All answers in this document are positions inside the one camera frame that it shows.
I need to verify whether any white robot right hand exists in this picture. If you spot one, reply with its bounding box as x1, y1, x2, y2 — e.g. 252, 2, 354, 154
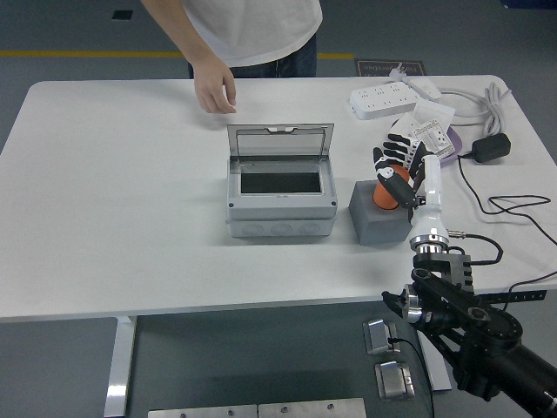
372, 132, 449, 244

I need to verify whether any person's right hand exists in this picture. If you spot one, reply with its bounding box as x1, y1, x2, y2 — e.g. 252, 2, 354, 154
192, 60, 238, 115

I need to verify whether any orange cylindrical battery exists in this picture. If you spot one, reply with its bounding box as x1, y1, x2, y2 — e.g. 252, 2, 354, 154
372, 165, 411, 211

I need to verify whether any transparent hinged box lid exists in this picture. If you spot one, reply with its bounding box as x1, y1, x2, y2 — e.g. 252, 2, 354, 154
226, 123, 335, 158

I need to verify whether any small white flat box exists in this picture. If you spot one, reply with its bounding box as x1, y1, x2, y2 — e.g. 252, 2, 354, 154
408, 78, 441, 102

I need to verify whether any metal floor socket box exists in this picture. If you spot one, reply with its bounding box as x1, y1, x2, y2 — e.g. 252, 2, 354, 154
362, 319, 401, 354
374, 361, 413, 401

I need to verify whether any grey foam holder block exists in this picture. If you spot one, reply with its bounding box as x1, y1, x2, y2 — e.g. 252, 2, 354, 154
348, 179, 414, 246

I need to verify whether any person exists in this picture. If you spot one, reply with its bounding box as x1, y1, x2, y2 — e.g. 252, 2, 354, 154
180, 0, 324, 79

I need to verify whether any white socket panel packet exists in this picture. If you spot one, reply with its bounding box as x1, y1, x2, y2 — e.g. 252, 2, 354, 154
389, 113, 419, 140

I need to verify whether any black power adapter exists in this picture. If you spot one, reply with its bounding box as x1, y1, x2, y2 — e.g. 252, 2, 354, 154
472, 133, 513, 165

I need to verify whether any plain white square packet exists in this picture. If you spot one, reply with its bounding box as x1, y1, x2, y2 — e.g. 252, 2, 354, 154
413, 102, 456, 131

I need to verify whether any white power strip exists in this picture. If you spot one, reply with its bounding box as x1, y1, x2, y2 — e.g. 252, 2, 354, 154
348, 81, 419, 121

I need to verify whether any black under-table bar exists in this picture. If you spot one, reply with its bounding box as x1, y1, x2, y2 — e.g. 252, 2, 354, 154
476, 290, 547, 304

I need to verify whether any dark floor sign mat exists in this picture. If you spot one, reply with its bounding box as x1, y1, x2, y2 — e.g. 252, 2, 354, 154
354, 59, 427, 78

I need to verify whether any white table leg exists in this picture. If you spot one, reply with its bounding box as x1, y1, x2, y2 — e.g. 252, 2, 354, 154
417, 334, 453, 391
103, 316, 138, 418

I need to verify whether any metal floor plate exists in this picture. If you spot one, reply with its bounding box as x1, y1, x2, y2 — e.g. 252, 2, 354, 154
147, 404, 258, 418
258, 398, 367, 418

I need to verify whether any thin black adapter cable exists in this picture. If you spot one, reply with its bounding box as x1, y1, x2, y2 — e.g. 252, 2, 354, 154
455, 150, 557, 311

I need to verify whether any packaged white wall socket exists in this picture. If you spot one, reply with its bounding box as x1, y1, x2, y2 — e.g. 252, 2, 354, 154
411, 119, 456, 158

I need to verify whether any white power strip cord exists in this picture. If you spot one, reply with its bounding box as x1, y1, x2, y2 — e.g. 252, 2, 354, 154
388, 69, 513, 137

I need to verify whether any grey plastic enclosure box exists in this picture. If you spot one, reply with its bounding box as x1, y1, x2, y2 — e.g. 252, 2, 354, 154
225, 154, 339, 239

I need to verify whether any black floor socket cable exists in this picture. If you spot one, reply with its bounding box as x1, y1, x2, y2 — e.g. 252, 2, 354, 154
386, 337, 435, 418

